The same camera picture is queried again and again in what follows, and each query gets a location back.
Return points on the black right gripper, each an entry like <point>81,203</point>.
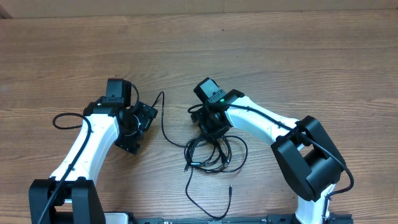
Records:
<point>198,118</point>

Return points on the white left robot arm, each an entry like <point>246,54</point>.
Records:
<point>69,195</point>

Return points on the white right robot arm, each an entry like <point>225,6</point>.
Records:
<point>306,155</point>

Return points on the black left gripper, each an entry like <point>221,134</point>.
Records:
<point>145,112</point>

